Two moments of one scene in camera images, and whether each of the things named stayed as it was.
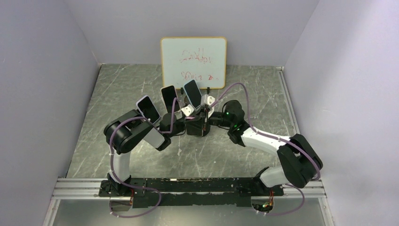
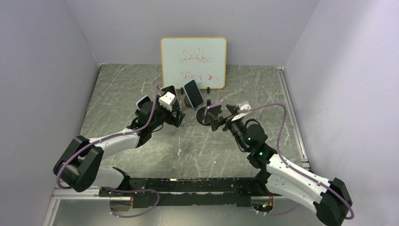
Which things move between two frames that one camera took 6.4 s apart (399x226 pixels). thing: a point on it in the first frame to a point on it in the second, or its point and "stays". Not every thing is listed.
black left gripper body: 181,128 to 164,115
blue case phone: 194,93 stays
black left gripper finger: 195,128 to 180,117
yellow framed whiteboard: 203,59 stays
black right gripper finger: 206,125 to 215,122
